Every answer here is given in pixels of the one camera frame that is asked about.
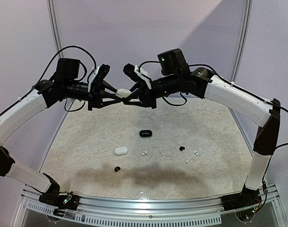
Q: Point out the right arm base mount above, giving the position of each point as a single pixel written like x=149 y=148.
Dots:
x=241 y=199

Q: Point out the aluminium front rail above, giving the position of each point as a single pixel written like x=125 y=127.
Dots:
x=110 y=212

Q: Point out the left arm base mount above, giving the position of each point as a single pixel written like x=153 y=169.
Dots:
x=61 y=200

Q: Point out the white closed charging case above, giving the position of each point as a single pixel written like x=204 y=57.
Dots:
x=120 y=151

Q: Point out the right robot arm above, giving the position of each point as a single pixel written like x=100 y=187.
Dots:
x=205 y=83

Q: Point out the black charging case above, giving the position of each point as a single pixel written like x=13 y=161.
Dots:
x=145 y=133

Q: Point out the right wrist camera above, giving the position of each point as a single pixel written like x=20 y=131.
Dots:
x=136 y=74

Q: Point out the white charging case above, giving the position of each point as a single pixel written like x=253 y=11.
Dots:
x=120 y=151
x=123 y=93

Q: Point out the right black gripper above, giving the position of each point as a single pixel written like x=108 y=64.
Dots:
x=151 y=93

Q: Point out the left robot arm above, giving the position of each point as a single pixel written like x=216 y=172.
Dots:
x=63 y=84

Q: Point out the left aluminium frame post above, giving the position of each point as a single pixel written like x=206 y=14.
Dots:
x=54 y=24

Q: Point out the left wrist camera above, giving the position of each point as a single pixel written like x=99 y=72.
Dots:
x=97 y=76

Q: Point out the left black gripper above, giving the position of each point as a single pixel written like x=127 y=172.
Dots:
x=97 y=94

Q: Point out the right aluminium frame post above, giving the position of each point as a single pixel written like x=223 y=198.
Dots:
x=242 y=39

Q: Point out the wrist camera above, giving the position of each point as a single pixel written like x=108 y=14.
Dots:
x=136 y=74
x=97 y=76

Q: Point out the aluminium frame post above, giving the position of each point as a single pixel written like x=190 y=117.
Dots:
x=242 y=39
x=54 y=24

